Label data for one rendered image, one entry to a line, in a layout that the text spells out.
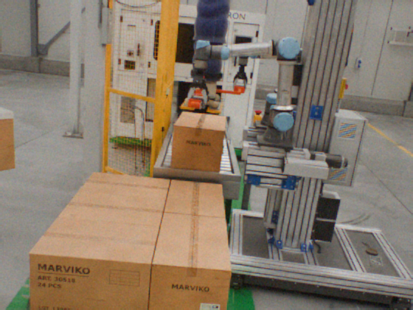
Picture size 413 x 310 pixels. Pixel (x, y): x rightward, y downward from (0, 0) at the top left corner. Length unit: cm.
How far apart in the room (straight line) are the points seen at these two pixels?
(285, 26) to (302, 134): 926
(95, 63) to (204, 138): 129
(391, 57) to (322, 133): 983
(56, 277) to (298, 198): 165
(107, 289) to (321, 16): 200
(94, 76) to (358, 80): 948
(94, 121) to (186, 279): 221
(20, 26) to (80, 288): 1182
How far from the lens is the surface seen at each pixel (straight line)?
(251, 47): 249
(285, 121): 241
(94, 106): 389
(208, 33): 285
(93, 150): 400
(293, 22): 1194
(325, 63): 274
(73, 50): 610
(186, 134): 314
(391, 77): 1259
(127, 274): 212
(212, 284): 212
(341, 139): 278
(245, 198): 388
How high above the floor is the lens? 165
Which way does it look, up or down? 17 degrees down
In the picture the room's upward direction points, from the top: 6 degrees clockwise
